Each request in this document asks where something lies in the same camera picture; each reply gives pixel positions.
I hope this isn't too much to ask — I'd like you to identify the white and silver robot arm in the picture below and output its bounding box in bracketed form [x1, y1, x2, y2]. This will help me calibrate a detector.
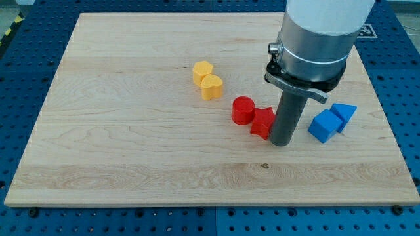
[264, 0, 375, 104]

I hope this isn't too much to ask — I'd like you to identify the red star block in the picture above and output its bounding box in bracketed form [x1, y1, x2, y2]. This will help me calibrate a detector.
[250, 107, 275, 140]

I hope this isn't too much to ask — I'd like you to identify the yellow heart block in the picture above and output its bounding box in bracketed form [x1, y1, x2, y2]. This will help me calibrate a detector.
[201, 74, 224, 100]

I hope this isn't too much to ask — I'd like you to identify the red cylinder block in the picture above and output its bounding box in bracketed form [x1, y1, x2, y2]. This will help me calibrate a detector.
[231, 96, 255, 125]

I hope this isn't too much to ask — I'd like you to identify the yellow hexagon block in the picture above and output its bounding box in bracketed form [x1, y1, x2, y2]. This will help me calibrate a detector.
[192, 60, 214, 87]

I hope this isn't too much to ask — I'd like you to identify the light wooden board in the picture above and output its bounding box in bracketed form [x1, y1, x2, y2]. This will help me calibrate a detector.
[5, 13, 419, 208]

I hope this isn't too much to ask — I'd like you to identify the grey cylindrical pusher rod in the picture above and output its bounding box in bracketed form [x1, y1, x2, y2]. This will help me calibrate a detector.
[269, 91, 307, 146]

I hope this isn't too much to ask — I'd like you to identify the blue cube block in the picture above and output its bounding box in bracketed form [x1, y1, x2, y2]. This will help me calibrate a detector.
[308, 109, 343, 143]

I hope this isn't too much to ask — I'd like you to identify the blue triangle block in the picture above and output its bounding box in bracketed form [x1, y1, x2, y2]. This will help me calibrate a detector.
[330, 103, 357, 133]

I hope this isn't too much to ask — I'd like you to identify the fiducial marker tag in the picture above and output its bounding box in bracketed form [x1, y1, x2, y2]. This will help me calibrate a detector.
[357, 24, 377, 39]

